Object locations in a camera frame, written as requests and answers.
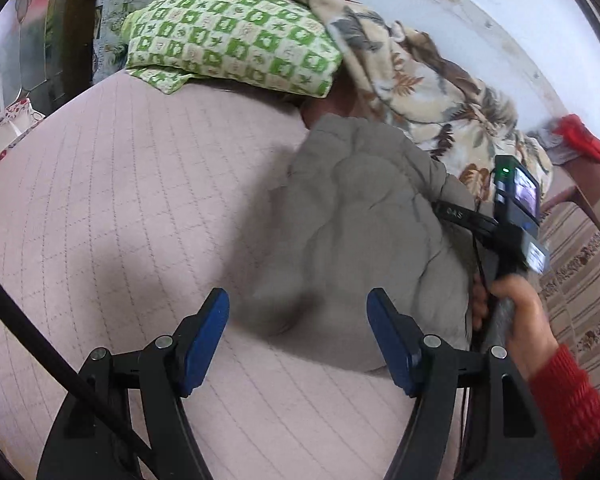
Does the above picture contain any green white checkered pillow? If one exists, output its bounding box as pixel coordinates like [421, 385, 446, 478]
[122, 0, 341, 99]

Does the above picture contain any striped floral headboard cushion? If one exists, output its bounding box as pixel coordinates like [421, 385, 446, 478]
[539, 181, 600, 392]

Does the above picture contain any pink quilted bed mattress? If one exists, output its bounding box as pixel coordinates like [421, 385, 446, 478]
[0, 73, 413, 479]

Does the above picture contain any grey cloth under red item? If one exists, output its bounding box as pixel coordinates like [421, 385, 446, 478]
[528, 125, 579, 166]

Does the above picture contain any beige leaf print blanket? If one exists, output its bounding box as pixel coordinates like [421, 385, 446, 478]
[294, 0, 553, 200]

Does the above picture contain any floral fabric by window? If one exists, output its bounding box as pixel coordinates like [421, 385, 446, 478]
[92, 0, 147, 84]

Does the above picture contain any red cloth item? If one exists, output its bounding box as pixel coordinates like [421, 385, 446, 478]
[553, 114, 600, 164]

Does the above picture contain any glass patterned door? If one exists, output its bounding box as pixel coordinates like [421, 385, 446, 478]
[0, 0, 65, 115]

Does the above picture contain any red sleeve forearm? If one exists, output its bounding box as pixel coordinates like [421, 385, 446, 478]
[529, 344, 600, 479]

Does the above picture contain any grey quilted hooded jacket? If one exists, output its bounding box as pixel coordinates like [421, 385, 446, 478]
[239, 115, 476, 372]

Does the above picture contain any black cable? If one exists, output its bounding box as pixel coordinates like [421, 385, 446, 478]
[0, 259, 157, 470]

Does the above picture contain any floral gift bag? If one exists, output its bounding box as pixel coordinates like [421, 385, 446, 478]
[0, 98, 45, 162]

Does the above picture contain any right hand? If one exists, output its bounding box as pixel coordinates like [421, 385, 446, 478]
[470, 274, 559, 379]

